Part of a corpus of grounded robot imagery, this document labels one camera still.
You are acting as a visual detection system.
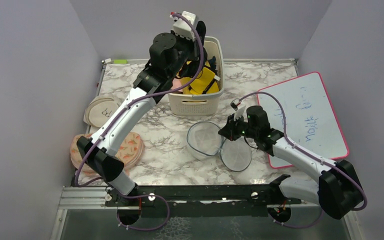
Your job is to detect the pink framed whiteboard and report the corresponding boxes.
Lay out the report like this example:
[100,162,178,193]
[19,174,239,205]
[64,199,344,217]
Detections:
[257,71,350,160]

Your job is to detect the purple cable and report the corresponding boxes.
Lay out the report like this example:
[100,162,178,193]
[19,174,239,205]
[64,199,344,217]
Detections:
[235,91,368,230]
[74,12,205,232]

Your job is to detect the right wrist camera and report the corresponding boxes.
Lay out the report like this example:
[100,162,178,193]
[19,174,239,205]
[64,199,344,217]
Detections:
[230,98,247,121]

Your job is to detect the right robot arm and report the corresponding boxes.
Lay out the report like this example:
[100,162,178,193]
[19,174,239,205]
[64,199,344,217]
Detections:
[218,105,368,220]

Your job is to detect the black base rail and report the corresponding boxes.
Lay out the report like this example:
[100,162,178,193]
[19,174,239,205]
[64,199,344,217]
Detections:
[104,174,302,218]

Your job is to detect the floral pink laundry bag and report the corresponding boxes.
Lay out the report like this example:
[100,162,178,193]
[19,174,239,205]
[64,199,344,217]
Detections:
[69,132,145,176]

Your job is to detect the cream laundry basket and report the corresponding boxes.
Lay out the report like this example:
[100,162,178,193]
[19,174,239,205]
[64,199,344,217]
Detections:
[168,36,225,116]

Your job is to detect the dark garment in basket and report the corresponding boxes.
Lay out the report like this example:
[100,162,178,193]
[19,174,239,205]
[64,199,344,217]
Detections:
[208,56,218,74]

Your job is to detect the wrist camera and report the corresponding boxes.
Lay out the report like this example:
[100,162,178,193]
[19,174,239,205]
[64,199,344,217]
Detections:
[230,98,247,121]
[170,11,198,42]

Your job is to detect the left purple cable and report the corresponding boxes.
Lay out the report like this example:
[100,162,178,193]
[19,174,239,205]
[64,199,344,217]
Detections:
[74,12,205,232]

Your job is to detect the pink garment in basket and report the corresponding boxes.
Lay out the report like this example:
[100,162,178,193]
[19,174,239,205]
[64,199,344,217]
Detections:
[171,78,183,90]

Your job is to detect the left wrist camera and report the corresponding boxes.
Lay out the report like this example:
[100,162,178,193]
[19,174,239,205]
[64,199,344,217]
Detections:
[170,11,198,42]

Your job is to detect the black bra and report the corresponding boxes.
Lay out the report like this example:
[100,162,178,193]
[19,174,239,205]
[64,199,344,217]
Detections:
[175,42,208,79]

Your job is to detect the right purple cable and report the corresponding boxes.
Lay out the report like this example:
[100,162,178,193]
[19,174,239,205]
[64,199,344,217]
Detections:
[235,91,368,230]

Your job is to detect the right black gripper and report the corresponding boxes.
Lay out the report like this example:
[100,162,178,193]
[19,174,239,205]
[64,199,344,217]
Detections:
[218,112,258,142]

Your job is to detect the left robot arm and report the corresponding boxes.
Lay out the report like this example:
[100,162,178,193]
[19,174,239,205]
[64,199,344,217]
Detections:
[76,18,207,206]

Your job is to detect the green tape piece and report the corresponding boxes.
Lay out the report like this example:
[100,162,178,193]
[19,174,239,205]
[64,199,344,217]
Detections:
[113,59,128,65]

